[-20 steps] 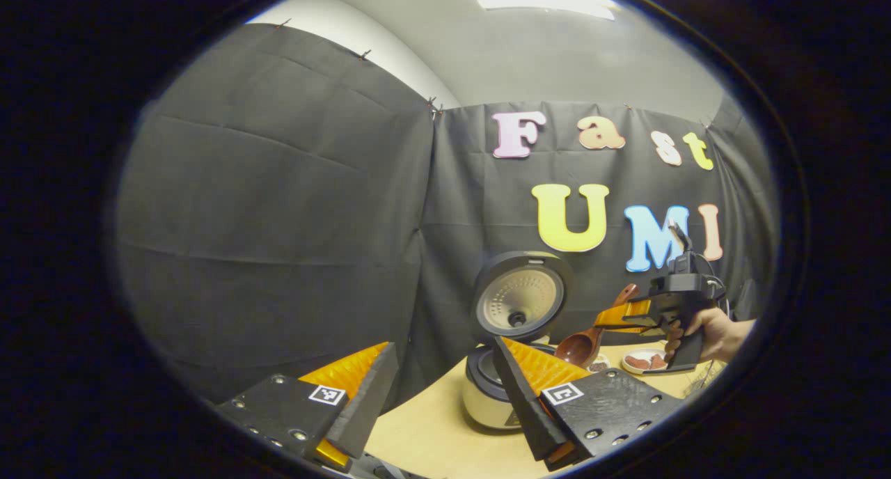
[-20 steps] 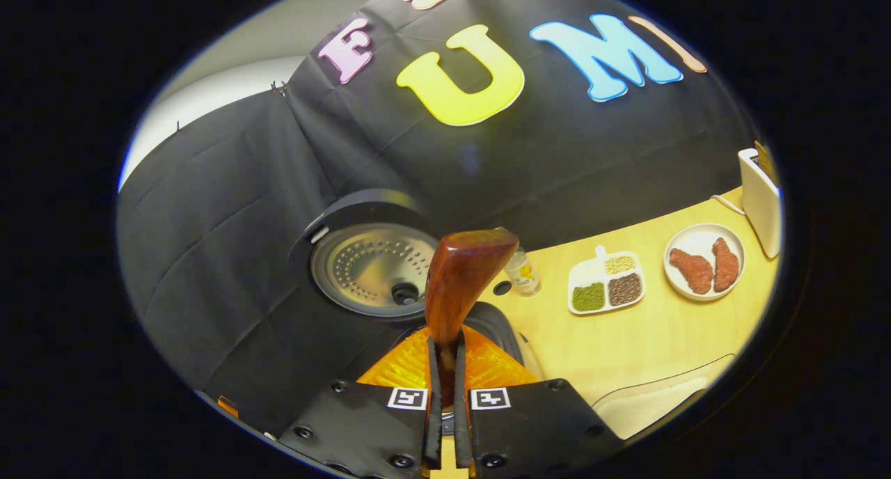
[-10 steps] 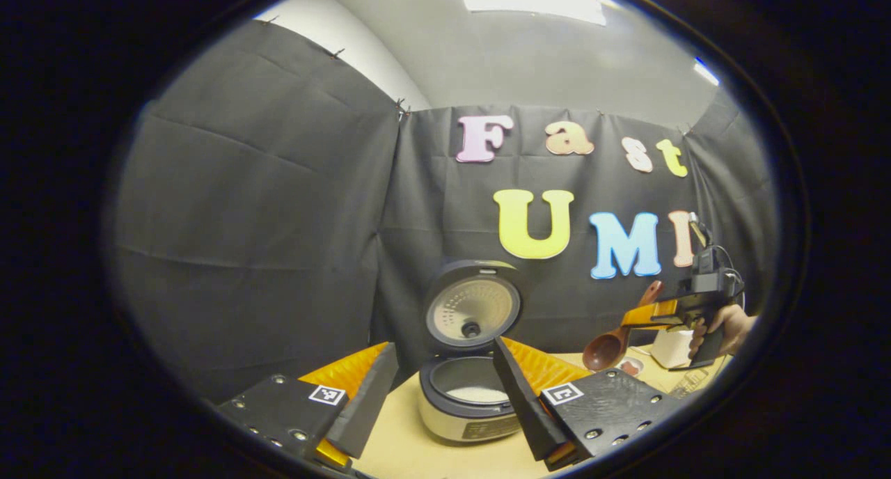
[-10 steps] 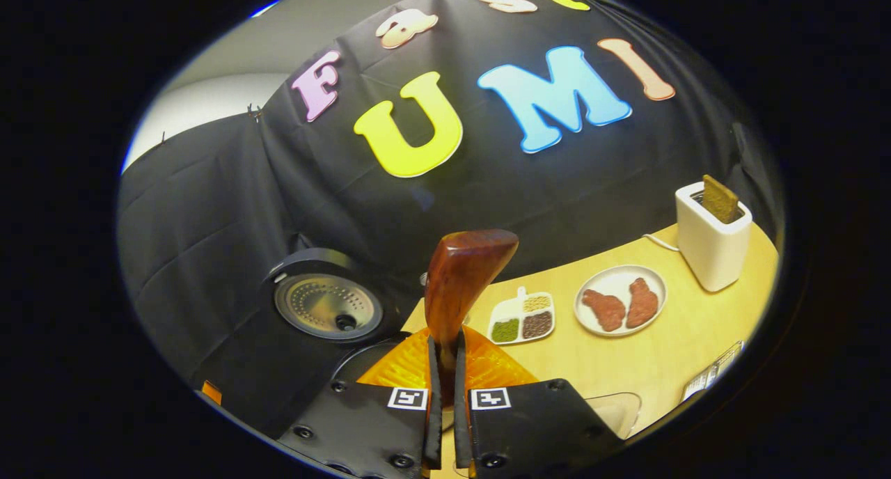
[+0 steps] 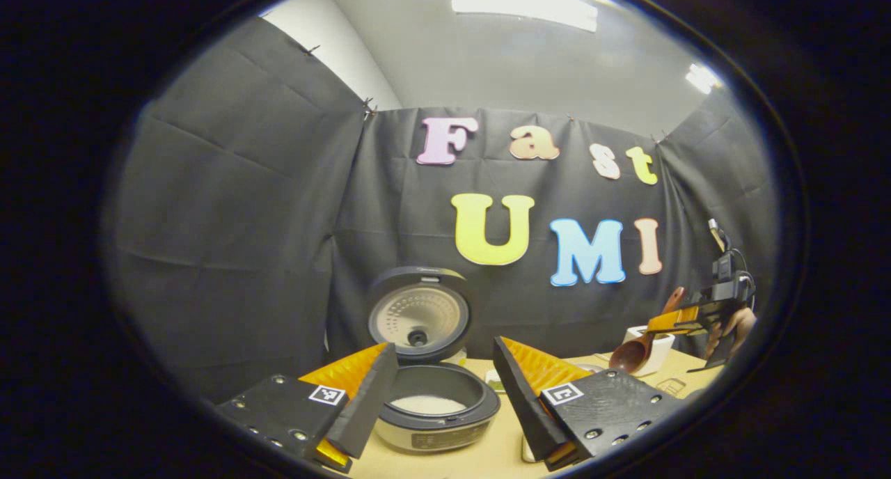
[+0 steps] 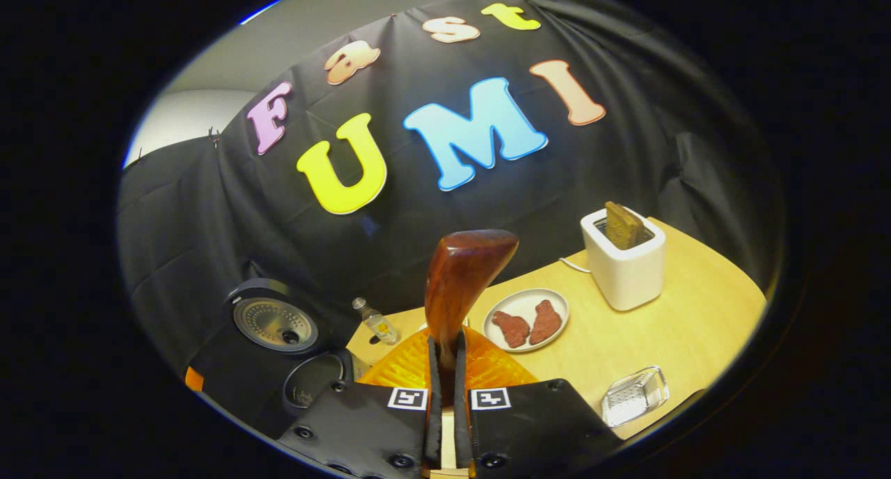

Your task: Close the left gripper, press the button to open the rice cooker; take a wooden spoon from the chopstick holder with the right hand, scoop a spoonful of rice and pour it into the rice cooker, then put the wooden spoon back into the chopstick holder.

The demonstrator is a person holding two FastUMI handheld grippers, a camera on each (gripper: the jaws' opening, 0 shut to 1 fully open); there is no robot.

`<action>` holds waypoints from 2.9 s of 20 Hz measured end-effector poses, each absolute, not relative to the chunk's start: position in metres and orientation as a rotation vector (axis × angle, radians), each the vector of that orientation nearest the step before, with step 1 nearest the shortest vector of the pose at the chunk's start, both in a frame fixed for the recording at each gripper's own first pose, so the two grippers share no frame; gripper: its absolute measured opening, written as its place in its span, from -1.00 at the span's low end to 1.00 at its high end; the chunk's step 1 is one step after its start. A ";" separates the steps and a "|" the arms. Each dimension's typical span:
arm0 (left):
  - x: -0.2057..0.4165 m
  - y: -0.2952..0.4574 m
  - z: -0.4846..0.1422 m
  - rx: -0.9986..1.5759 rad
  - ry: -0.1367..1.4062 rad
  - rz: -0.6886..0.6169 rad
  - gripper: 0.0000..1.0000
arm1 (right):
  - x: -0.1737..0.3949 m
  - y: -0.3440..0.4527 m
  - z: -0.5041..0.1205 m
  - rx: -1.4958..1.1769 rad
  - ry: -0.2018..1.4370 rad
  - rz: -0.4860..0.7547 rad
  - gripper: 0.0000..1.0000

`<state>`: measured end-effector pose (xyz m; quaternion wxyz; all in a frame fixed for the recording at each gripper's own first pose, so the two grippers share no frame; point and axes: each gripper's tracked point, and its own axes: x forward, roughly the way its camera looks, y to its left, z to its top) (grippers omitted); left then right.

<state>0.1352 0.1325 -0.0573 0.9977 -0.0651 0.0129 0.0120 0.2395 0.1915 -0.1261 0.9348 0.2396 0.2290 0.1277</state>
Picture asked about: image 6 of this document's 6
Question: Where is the white round plate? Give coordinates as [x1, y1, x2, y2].
[483, 288, 570, 354]

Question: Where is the small glass bottle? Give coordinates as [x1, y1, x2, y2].
[352, 297, 402, 346]

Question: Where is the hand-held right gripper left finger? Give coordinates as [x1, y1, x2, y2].
[277, 326, 443, 479]

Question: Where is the black backdrop cloth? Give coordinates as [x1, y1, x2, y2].
[117, 0, 784, 396]

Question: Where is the black silver rice cooker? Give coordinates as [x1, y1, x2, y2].
[224, 278, 370, 424]

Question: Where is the white toaster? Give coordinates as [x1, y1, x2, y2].
[581, 207, 667, 312]

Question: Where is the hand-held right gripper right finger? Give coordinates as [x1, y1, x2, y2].
[454, 326, 624, 479]

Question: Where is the brown wooden spoon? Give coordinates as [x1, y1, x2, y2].
[425, 230, 520, 410]

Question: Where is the brown toast slice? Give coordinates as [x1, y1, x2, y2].
[604, 201, 647, 251]

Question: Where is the red meat piece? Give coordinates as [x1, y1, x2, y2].
[491, 311, 531, 349]
[529, 299, 563, 346]

